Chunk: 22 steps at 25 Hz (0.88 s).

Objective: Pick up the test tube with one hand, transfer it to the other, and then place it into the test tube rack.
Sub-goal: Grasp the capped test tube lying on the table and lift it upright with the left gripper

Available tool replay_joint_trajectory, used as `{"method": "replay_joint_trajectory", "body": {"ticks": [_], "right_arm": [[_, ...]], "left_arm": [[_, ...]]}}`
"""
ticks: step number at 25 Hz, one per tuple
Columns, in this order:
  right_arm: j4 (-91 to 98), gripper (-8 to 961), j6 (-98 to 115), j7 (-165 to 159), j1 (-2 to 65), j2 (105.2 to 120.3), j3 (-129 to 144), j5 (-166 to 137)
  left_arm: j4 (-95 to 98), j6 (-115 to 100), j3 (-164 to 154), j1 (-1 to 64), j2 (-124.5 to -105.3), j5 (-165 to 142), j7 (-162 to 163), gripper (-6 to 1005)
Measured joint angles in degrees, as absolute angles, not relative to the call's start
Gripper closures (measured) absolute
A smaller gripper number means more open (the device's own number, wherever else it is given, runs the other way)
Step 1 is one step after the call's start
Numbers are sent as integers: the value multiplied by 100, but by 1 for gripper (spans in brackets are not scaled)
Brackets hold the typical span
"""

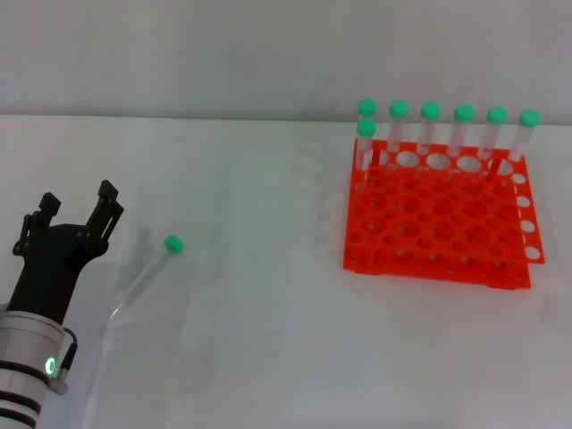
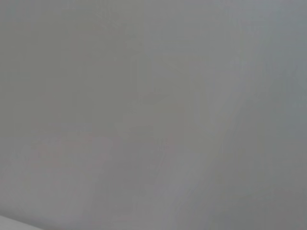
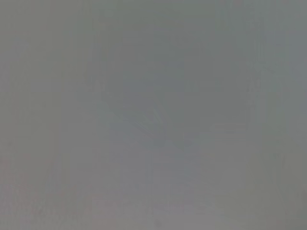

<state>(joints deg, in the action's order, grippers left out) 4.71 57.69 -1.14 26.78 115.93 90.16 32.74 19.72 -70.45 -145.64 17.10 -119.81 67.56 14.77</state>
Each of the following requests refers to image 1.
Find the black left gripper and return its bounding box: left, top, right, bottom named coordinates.
left=7, top=180, right=125, bottom=324

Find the clear test tube green cap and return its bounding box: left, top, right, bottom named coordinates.
left=416, top=101, right=442, bottom=157
left=476, top=105, right=509, bottom=161
left=386, top=99, right=410, bottom=156
left=109, top=234, right=185, bottom=322
left=356, top=118, right=377, bottom=175
left=357, top=97, right=378, bottom=122
left=508, top=108, right=542, bottom=163
left=449, top=103, right=475, bottom=158

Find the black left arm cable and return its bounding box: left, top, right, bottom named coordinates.
left=52, top=327, right=80, bottom=395

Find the orange test tube rack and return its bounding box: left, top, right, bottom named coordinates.
left=341, top=137, right=547, bottom=290

